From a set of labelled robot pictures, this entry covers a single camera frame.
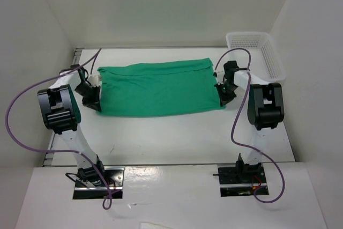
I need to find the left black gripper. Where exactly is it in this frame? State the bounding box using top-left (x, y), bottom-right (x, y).
top-left (74, 83), bottom-right (101, 112)

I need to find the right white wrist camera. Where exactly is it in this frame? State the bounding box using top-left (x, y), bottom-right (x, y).
top-left (213, 70), bottom-right (226, 84)

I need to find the white plastic mesh basket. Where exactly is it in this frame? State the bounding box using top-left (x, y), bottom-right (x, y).
top-left (226, 32), bottom-right (286, 83)

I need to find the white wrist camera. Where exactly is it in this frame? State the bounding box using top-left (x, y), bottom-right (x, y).
top-left (88, 75), bottom-right (102, 87)
top-left (213, 70), bottom-right (226, 84)

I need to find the aluminium table edge rail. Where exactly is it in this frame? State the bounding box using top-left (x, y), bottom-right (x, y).
top-left (42, 48), bottom-right (84, 167)

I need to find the green tank top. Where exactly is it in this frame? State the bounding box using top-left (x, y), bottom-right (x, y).
top-left (98, 58), bottom-right (222, 117)

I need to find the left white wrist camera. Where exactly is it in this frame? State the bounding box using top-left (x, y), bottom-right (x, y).
top-left (88, 75), bottom-right (102, 87)

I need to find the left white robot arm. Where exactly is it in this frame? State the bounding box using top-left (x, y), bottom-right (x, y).
top-left (37, 65), bottom-right (107, 186)

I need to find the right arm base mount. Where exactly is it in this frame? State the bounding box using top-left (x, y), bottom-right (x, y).
top-left (213, 154), bottom-right (269, 197)

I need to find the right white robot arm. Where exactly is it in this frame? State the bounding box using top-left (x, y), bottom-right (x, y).
top-left (215, 61), bottom-right (285, 185)

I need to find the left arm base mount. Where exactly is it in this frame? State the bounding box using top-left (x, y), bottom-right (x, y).
top-left (65, 166), bottom-right (125, 200)

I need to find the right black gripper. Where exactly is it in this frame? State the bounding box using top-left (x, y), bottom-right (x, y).
top-left (214, 80), bottom-right (238, 107)

